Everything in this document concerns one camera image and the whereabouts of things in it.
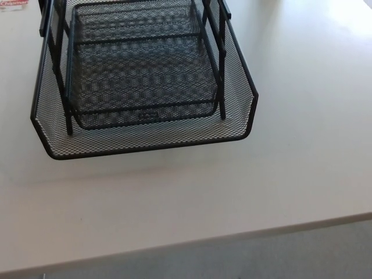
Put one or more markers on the black mesh sliding tray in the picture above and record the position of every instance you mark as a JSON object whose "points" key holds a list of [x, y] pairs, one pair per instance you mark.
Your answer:
{"points": [[145, 143]]}

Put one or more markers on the black mesh tray with label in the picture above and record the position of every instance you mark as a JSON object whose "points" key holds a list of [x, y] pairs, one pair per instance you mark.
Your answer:
{"points": [[116, 122]]}

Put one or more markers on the red and white paper box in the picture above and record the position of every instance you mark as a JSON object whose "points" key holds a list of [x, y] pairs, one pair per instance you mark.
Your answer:
{"points": [[11, 4]]}

